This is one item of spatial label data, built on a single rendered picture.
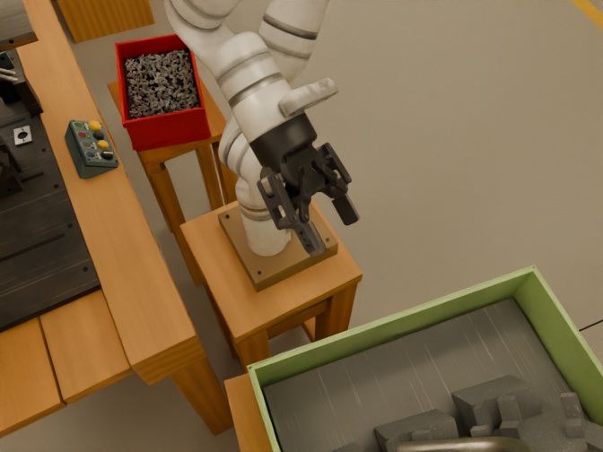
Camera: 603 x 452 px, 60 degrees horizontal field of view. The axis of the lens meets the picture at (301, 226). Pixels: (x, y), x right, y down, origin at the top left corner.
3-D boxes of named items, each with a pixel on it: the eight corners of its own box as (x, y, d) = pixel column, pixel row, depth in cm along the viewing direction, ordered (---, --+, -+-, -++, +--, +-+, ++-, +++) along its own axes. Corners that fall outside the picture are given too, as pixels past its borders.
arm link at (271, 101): (304, 107, 53) (274, 51, 52) (232, 152, 60) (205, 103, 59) (343, 91, 60) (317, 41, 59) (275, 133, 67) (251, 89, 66)
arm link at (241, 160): (289, 134, 91) (293, 195, 105) (249, 110, 94) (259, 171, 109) (252, 167, 87) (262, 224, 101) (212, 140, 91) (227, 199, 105)
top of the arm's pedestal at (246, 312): (296, 183, 137) (296, 173, 134) (362, 281, 122) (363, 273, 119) (181, 233, 129) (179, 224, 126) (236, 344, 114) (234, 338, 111)
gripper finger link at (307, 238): (290, 211, 59) (311, 249, 60) (276, 221, 57) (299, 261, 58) (300, 206, 58) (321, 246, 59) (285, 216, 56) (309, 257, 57)
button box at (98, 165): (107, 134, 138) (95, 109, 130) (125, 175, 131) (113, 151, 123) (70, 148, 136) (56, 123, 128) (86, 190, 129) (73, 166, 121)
